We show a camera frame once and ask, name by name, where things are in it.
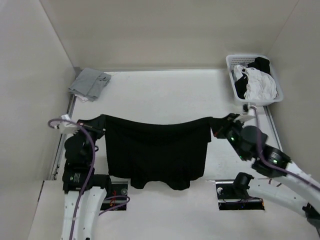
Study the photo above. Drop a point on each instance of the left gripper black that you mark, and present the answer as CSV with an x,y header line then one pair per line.
x,y
97,125

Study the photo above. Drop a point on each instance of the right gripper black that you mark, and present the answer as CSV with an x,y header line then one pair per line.
x,y
219,125

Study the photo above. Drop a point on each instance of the black tank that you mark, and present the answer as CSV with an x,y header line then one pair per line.
x,y
263,65
174,154

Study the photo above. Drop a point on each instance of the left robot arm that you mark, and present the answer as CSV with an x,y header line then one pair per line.
x,y
84,190

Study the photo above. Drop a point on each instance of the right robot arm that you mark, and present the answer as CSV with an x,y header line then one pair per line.
x,y
249,142

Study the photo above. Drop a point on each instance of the folded white tank top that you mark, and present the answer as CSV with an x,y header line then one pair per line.
x,y
83,99

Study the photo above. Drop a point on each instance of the folded grey tank top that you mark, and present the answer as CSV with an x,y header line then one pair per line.
x,y
89,84

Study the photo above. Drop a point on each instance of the white tank top in basket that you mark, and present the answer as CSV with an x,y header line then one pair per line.
x,y
260,83

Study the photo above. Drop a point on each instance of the black tank top in basket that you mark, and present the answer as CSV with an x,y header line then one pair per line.
x,y
263,65

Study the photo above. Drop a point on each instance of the white plastic laundry basket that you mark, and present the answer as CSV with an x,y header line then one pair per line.
x,y
235,59

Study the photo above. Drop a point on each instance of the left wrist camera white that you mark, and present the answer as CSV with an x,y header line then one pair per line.
x,y
67,126

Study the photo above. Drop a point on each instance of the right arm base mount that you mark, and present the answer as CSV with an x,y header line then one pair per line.
x,y
229,200

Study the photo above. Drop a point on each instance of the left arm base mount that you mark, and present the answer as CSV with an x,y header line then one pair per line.
x,y
116,196

